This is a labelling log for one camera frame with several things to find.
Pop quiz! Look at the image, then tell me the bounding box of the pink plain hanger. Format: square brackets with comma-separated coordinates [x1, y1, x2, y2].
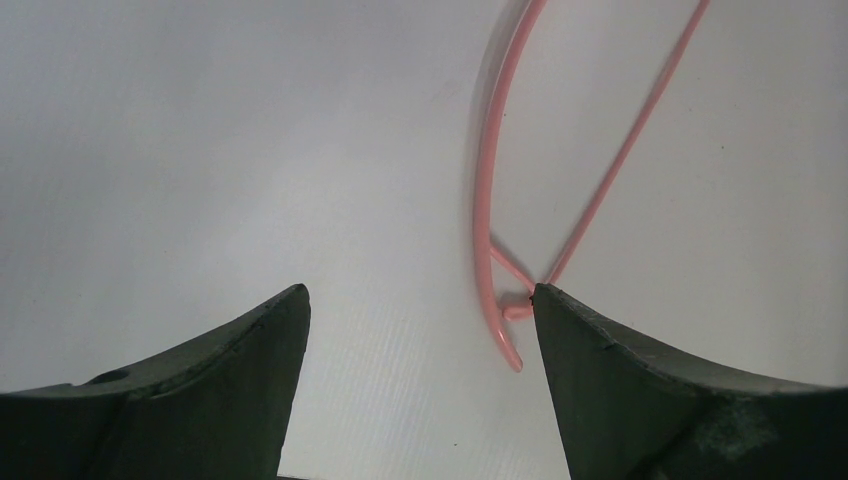
[472, 0, 711, 373]

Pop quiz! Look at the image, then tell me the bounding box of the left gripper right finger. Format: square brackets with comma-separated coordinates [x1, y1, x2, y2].
[532, 284, 847, 479]

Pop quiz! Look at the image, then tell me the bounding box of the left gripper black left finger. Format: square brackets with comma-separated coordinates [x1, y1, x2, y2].
[1, 284, 311, 479]

